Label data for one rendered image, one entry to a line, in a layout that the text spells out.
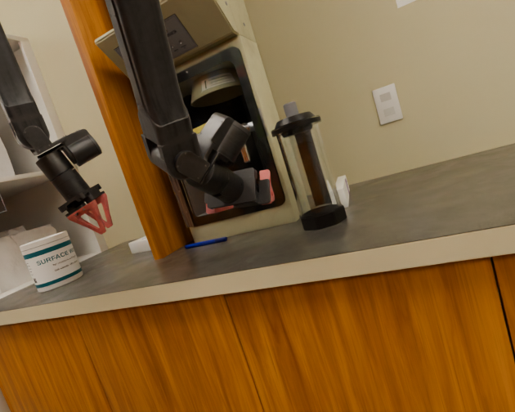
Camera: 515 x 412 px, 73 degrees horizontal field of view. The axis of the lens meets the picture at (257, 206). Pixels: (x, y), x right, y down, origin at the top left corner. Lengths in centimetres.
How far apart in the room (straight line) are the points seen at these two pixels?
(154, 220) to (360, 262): 62
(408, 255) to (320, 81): 84
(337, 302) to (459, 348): 19
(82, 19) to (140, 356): 85
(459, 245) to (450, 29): 84
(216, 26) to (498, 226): 68
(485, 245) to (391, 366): 26
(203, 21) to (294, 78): 50
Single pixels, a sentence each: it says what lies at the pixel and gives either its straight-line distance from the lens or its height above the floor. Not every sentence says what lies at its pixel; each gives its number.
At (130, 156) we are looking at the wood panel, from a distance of 100.
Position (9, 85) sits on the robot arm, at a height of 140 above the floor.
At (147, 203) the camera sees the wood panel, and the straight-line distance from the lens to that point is 100.
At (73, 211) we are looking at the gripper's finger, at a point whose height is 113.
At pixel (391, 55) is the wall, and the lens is 126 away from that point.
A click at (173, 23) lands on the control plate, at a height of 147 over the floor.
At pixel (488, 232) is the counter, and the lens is 55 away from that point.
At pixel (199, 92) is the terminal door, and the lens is 94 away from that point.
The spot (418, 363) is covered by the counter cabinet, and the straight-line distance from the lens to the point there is 67.
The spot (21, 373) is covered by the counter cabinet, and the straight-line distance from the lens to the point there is 133.
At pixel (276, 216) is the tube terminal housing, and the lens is 90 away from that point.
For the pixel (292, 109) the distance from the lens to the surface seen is 76.
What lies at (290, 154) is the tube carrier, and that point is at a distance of 73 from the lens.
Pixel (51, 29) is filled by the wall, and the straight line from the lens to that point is 198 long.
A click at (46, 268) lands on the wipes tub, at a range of 119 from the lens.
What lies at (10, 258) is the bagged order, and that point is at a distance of 179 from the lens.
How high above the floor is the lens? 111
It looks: 7 degrees down
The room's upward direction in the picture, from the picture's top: 18 degrees counter-clockwise
